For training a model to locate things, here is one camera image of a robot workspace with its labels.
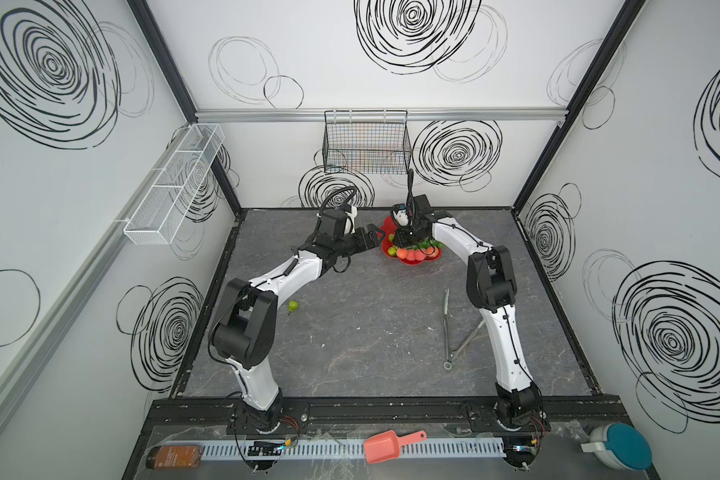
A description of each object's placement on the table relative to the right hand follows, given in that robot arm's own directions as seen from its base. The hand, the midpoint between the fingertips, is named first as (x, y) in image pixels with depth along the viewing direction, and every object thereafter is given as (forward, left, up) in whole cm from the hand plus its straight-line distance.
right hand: (394, 238), depth 105 cm
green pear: (-25, +33, -4) cm, 41 cm away
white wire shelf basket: (-18, +61, +29) cm, 70 cm away
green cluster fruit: (-5, +1, -1) cm, 5 cm away
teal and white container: (-60, -45, +2) cm, 75 cm away
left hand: (-10, +6, +14) cm, 18 cm away
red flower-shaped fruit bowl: (+5, +2, 0) cm, 6 cm away
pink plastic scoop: (-60, +4, -5) cm, 60 cm away
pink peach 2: (-7, -7, -1) cm, 10 cm away
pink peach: (-6, -2, -1) cm, 6 cm away
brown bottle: (-63, +52, -1) cm, 82 cm away
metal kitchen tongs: (-39, -14, -5) cm, 42 cm away
